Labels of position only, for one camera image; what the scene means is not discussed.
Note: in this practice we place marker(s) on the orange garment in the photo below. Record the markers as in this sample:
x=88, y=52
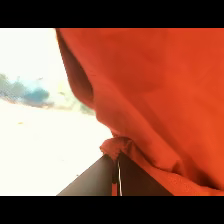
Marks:
x=156, y=93

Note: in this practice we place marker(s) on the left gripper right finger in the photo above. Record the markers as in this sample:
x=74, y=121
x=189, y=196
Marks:
x=140, y=183

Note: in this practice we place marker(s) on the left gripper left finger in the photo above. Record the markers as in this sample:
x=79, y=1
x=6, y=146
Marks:
x=96, y=180

